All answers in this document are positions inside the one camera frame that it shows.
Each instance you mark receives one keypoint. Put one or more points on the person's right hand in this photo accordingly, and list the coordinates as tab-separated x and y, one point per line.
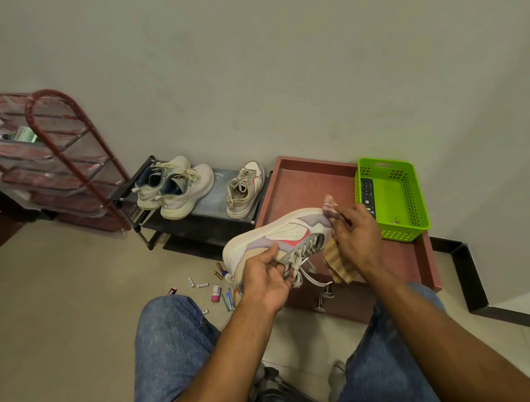
360	240

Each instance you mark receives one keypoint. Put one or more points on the red metal rack plastic-wrapped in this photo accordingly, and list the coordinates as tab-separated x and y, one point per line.
58	178

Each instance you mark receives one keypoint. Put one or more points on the person's right leg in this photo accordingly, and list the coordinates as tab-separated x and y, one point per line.
381	364

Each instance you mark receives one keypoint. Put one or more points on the black shoe rack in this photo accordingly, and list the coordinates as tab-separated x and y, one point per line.
215	199

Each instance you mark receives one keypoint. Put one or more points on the person's right forearm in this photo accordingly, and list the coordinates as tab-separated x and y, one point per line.
447	331

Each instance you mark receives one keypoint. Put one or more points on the striped yellow cleaning cloth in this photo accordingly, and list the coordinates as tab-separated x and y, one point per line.
341	265

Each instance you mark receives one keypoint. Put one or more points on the black stool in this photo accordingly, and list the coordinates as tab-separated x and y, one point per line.
277	391

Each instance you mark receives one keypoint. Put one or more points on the black baseboard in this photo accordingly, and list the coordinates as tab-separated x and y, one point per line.
472	281

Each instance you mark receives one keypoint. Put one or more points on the person's left hand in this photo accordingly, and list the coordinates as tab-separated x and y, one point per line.
265	285

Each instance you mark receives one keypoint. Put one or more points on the grey-blue sneaker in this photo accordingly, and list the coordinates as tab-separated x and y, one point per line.
201	180
180	165

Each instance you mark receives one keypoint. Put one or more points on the person's left forearm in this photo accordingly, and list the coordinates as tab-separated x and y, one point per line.
232	356

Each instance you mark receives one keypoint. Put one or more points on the green white packet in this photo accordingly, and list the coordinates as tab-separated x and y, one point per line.
22	134

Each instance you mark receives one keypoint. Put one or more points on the green plastic basket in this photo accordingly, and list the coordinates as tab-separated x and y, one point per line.
397	194

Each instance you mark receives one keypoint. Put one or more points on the red-brown drawer cabinet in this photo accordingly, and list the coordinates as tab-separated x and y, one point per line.
302	186

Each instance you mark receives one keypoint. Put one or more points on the green crayon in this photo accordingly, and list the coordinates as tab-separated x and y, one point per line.
225	302

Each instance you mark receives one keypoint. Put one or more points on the white pink sneaker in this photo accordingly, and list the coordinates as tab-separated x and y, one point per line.
246	199
265	236

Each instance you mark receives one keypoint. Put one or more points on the black remote control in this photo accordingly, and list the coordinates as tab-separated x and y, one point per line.
367	194

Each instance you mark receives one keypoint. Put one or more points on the person's grey slipper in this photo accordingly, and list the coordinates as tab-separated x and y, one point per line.
258	372
336	379

